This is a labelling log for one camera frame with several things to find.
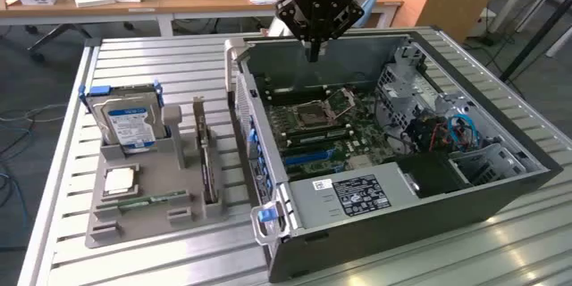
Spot silver CPU chip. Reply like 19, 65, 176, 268
101, 165, 140, 196

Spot grey plastic parts rack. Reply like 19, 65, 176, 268
84, 103, 229, 249

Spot black Nvidia graphics card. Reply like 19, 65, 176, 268
192, 96, 221, 206

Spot black chair base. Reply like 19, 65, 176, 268
24, 23, 137, 63

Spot black open PC case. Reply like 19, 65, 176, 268
223, 29, 565, 283

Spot metal disk bay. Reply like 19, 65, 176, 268
448, 143, 529, 189

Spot black power wire bundle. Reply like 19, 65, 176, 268
404, 115, 448, 153

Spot blue data wire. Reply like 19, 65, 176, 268
448, 114, 484, 153

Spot black labelled RAM stick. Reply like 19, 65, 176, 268
288, 128, 352, 148

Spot hard disk in blue carrier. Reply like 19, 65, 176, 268
77, 80, 167, 153

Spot perforated metal drive cage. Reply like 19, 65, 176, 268
375, 43, 475, 126

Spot green motherboard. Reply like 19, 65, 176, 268
265, 86, 399, 183

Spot blue floor cable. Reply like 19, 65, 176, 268
0, 125, 35, 250

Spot blue expansion slot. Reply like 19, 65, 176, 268
283, 150, 340, 168

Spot metal socket cover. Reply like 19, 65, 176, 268
325, 88, 359, 118

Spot green RAM stick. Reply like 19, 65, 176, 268
96, 189, 188, 210

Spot red wire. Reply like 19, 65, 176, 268
427, 121, 448, 151

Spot CPU socket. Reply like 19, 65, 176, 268
292, 101, 332, 129

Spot grey power supply unit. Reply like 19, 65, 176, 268
288, 161, 424, 230

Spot black tripod pole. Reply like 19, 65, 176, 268
500, 0, 572, 82

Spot black plastic shroud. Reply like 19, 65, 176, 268
396, 151, 473, 199

